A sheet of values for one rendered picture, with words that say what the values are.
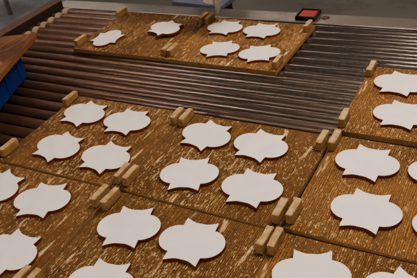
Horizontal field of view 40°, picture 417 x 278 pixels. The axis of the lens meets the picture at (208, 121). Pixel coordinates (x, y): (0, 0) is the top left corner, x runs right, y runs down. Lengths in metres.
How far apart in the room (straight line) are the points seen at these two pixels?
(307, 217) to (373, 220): 0.13
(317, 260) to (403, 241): 0.17
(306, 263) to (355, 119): 0.52
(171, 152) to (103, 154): 0.18
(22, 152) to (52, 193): 0.25
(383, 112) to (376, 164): 0.22
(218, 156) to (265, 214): 0.25
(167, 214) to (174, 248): 0.12
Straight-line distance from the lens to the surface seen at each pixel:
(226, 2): 2.54
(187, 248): 1.18
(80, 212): 1.36
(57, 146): 1.60
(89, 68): 2.07
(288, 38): 1.97
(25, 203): 1.44
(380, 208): 1.23
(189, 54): 1.96
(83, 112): 1.73
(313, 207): 1.25
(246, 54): 1.87
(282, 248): 1.16
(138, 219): 1.28
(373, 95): 1.61
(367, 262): 1.14
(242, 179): 1.32
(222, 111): 1.63
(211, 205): 1.28
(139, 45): 2.10
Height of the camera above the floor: 1.76
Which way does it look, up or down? 32 degrees down
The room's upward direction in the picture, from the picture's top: 10 degrees counter-clockwise
